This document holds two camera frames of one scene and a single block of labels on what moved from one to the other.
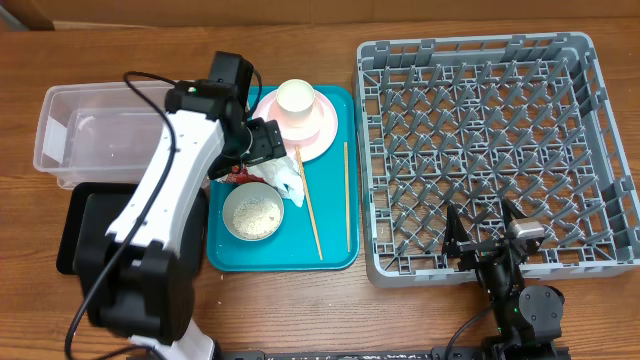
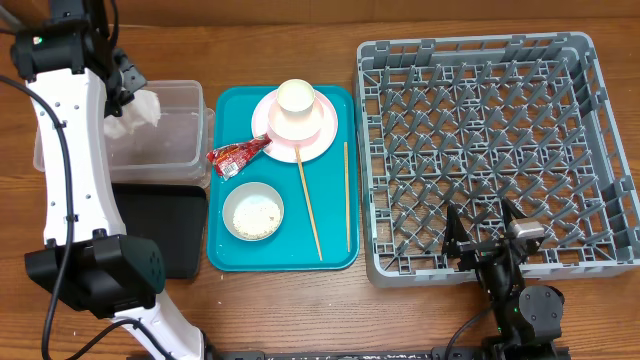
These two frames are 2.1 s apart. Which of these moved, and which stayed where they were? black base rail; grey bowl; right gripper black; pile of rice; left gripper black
Moved: left gripper black
Stayed: pile of rice; grey bowl; black base rail; right gripper black
